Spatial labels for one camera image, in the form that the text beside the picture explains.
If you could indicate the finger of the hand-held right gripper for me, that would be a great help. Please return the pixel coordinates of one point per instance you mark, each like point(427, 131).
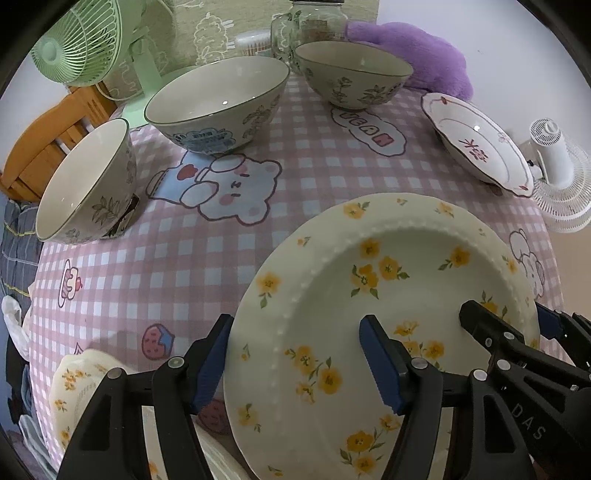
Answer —
point(485, 325)
point(547, 321)

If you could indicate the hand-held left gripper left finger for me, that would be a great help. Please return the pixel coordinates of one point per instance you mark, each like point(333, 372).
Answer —
point(210, 364)

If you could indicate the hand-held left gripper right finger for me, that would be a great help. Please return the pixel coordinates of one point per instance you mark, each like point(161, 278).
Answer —
point(378, 364)

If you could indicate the large yellow floral plate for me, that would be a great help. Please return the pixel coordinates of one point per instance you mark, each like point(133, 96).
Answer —
point(415, 258)

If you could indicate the wide bowl with blue sticker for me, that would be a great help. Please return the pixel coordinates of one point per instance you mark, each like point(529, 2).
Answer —
point(212, 97)

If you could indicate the green-rimmed floral bowl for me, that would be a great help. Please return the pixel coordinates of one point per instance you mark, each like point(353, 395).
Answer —
point(78, 184)
point(351, 64)

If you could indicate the pink checkered tablecloth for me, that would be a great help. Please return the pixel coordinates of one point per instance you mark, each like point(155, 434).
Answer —
point(184, 277)

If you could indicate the small yellow floral plate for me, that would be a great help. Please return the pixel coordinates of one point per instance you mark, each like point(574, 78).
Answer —
point(76, 387)

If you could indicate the white desk fan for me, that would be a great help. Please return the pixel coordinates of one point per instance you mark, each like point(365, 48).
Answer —
point(554, 157)

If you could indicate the white plate with red trim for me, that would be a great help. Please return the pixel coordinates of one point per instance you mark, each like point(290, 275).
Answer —
point(466, 134)

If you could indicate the white crumpled cloth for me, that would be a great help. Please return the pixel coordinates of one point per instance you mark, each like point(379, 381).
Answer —
point(11, 318)

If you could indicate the purple plush toy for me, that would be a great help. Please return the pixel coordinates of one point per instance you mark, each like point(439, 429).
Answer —
point(429, 55)

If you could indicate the wooden chair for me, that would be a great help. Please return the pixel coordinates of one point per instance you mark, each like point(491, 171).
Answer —
point(41, 138)

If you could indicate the cotton swab container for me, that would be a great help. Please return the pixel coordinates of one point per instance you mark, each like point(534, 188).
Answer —
point(253, 42)

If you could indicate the green sheep-print cushion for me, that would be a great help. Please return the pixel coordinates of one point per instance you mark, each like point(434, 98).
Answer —
point(207, 27)

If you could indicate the glass jar with dark lid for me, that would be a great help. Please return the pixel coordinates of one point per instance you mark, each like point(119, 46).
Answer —
point(318, 23)

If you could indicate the green desk fan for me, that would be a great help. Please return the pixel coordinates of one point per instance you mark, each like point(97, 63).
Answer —
point(78, 41)

